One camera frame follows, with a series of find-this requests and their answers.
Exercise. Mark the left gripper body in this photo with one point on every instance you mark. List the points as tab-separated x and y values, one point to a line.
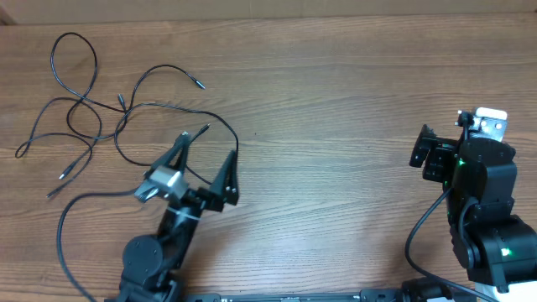
200	199

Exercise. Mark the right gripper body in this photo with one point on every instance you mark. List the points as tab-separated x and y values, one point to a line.
440	169

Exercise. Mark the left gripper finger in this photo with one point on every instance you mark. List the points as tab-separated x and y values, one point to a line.
225	185
175	158

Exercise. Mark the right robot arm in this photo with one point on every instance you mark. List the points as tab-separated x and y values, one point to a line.
495	247

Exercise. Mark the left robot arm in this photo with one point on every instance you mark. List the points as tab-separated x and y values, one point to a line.
148	260

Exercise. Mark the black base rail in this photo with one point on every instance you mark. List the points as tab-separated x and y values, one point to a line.
365	295

